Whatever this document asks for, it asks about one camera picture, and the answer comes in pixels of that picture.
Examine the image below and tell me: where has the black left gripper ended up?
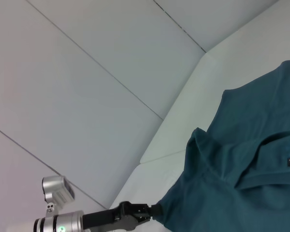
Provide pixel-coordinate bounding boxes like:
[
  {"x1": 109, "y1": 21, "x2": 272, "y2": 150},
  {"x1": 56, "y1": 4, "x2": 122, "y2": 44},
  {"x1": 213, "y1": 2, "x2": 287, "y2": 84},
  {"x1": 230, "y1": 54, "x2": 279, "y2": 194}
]
[{"x1": 82, "y1": 200, "x2": 164, "y2": 230}]

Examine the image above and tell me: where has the teal T-shirt with FREE! print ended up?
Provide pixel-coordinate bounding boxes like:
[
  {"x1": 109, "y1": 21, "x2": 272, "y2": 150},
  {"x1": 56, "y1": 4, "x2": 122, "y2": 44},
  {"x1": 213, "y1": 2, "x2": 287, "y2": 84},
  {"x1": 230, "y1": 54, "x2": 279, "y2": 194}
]
[{"x1": 155, "y1": 57, "x2": 290, "y2": 232}]

